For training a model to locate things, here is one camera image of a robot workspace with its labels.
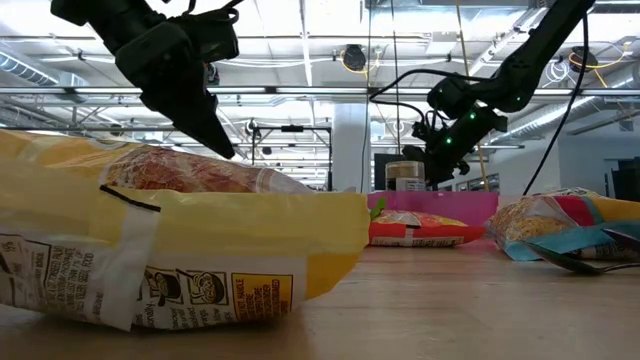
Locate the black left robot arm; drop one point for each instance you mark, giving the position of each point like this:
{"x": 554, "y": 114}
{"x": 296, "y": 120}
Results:
{"x": 100, "y": 10}

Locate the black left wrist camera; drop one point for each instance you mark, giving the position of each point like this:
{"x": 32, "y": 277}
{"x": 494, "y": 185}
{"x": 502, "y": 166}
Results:
{"x": 215, "y": 37}

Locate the pink plastic bin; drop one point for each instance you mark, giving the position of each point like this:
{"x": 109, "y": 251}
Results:
{"x": 450, "y": 207}

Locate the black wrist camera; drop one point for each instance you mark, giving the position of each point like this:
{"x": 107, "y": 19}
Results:
{"x": 215, "y": 37}
{"x": 450, "y": 97}

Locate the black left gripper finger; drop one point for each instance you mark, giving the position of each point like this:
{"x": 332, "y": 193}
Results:
{"x": 210, "y": 132}

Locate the gold lid jar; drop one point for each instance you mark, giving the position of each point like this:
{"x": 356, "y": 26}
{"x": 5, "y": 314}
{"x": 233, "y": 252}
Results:
{"x": 404, "y": 174}

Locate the yellow creamy chicken ramen packet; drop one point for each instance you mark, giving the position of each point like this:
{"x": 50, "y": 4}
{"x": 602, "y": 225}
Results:
{"x": 200, "y": 225}

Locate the black background cabinet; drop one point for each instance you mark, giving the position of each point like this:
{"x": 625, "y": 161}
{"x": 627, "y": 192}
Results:
{"x": 627, "y": 180}

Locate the iridescent purple spoon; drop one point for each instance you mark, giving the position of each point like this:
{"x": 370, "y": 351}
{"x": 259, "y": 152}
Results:
{"x": 565, "y": 261}

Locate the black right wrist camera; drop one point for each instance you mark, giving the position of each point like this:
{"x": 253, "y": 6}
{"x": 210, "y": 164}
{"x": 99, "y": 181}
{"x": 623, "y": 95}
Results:
{"x": 450, "y": 97}

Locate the orange chicken ramen packet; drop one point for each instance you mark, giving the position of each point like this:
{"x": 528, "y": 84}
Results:
{"x": 425, "y": 231}

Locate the yellow red blue ramen packet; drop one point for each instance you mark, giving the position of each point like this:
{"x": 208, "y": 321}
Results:
{"x": 560, "y": 220}

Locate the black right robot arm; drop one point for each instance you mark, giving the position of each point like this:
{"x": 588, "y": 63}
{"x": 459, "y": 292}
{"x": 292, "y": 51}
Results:
{"x": 530, "y": 65}

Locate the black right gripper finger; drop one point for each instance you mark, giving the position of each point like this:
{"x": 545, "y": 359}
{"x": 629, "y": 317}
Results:
{"x": 442, "y": 167}

